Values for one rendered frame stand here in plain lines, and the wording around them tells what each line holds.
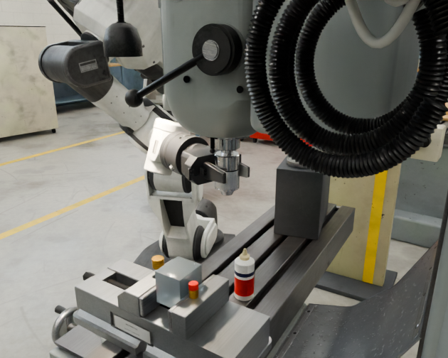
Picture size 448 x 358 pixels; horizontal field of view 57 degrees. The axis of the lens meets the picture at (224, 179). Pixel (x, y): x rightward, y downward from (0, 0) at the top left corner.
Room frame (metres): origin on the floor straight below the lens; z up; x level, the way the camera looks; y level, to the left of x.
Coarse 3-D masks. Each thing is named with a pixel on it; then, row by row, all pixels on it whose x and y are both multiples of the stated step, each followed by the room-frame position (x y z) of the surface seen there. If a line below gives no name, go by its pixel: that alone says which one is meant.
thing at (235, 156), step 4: (216, 152) 0.75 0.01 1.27; (236, 152) 0.75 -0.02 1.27; (216, 156) 0.73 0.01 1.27; (220, 156) 0.72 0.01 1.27; (224, 156) 0.72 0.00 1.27; (228, 156) 0.72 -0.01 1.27; (232, 156) 0.72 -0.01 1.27; (236, 156) 0.73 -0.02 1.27; (216, 160) 0.73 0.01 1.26; (220, 160) 0.72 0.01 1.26; (224, 160) 0.72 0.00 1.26; (228, 160) 0.72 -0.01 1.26; (232, 160) 0.72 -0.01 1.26; (236, 160) 0.73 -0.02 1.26
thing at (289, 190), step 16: (288, 160) 1.05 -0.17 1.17; (288, 176) 1.01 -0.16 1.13; (304, 176) 0.99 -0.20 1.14; (320, 176) 0.98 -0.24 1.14; (288, 192) 1.01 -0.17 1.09; (304, 192) 0.99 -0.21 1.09; (320, 192) 0.98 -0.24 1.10; (288, 208) 1.01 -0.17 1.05; (304, 208) 0.99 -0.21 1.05; (320, 208) 0.98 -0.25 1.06; (288, 224) 1.00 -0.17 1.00; (304, 224) 0.99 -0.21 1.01; (320, 224) 1.00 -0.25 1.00
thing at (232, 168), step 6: (216, 162) 0.73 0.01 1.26; (222, 162) 0.72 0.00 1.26; (228, 162) 0.72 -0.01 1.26; (234, 162) 0.72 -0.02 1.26; (222, 168) 0.72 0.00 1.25; (228, 168) 0.72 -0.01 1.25; (234, 168) 0.72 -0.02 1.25; (228, 174) 0.72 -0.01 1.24; (234, 174) 0.72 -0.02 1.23; (228, 180) 0.72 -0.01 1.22; (234, 180) 0.72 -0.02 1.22; (216, 186) 0.73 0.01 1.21; (222, 186) 0.72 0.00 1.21; (228, 186) 0.72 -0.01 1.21; (234, 186) 0.72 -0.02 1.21
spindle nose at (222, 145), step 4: (216, 140) 0.73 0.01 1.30; (220, 140) 0.72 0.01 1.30; (224, 140) 0.72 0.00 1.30; (228, 140) 0.72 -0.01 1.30; (232, 140) 0.72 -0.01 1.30; (236, 140) 0.72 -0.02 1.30; (216, 144) 0.73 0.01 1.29; (220, 144) 0.72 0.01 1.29; (224, 144) 0.72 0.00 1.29; (228, 144) 0.72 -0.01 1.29; (232, 144) 0.72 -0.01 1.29; (236, 144) 0.72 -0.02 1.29; (216, 148) 0.73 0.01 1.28; (220, 148) 0.72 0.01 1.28; (224, 148) 0.72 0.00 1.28; (228, 148) 0.72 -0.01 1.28; (232, 148) 0.72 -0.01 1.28; (236, 148) 0.72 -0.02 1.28
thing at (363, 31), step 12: (348, 0) 0.38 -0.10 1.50; (384, 0) 0.35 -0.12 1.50; (396, 0) 0.34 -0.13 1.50; (408, 0) 0.33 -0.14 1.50; (420, 0) 0.35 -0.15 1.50; (348, 12) 0.38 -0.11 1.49; (360, 12) 0.38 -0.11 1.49; (408, 12) 0.35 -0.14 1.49; (360, 24) 0.37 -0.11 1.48; (396, 24) 0.35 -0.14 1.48; (360, 36) 0.37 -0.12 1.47; (372, 36) 0.37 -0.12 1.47; (384, 36) 0.36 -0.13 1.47; (396, 36) 0.36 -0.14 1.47
